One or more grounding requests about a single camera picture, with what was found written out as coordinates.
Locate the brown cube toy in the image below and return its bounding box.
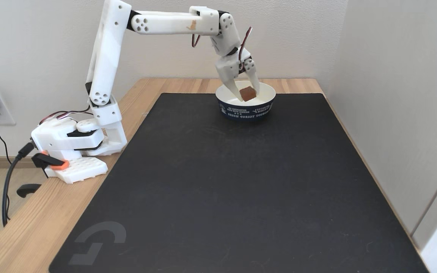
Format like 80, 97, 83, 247
240, 86, 257, 102

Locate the white and navy paper bowl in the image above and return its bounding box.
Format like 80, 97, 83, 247
215, 80, 277, 121

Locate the black desk mat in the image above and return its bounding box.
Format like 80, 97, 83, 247
49, 93, 429, 273

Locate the black and orange table clamp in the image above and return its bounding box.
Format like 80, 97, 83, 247
17, 152, 70, 198

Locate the red white black wrist cable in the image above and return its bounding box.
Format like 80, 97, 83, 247
191, 27, 253, 73

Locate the red white black base cable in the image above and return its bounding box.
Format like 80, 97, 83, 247
38, 108, 94, 126

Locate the thick black USB cable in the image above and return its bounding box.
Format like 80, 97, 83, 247
2, 142, 36, 227

